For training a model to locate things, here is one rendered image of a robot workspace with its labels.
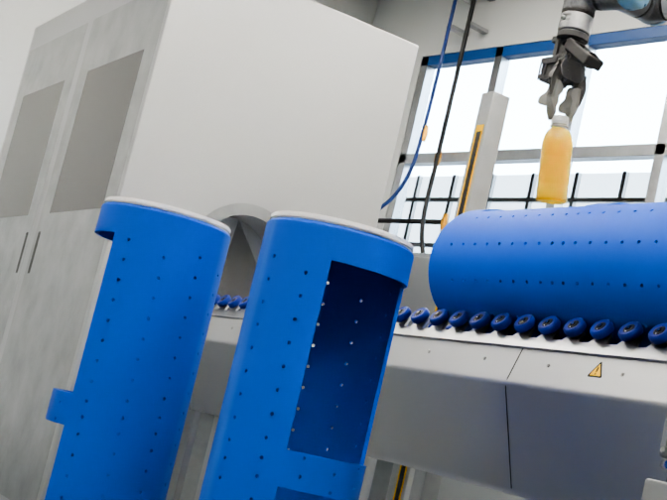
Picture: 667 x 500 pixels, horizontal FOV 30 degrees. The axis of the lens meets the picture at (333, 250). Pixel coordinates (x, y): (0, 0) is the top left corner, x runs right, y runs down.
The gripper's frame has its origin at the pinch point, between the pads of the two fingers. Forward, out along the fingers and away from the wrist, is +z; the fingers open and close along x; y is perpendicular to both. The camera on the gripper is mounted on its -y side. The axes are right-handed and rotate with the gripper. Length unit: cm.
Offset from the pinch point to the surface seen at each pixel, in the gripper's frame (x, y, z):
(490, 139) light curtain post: -28, 67, -9
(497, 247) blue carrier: 17.1, -11.9, 35.2
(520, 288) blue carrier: 16, -21, 43
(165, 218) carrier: 77, 19, 46
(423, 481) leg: -1, 22, 87
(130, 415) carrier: 74, 18, 86
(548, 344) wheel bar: 14, -31, 54
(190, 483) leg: 12, 119, 106
